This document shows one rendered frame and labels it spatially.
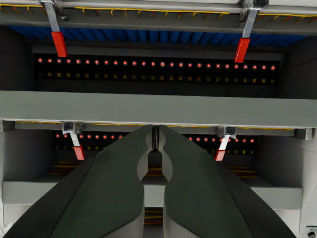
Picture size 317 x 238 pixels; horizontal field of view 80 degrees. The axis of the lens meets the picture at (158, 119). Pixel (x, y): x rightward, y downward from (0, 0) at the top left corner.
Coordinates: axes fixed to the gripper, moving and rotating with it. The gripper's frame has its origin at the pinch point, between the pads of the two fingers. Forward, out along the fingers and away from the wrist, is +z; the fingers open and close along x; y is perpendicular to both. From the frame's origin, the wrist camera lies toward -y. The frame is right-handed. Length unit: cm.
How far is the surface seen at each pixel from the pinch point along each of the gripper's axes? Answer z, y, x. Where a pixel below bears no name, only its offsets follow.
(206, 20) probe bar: 22.7, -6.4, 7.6
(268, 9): 20.6, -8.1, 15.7
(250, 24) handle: 17.9, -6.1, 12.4
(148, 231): 24, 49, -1
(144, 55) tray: 32.1, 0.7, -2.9
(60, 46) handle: 18.4, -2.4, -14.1
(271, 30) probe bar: 22.3, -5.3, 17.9
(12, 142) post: 22.4, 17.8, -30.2
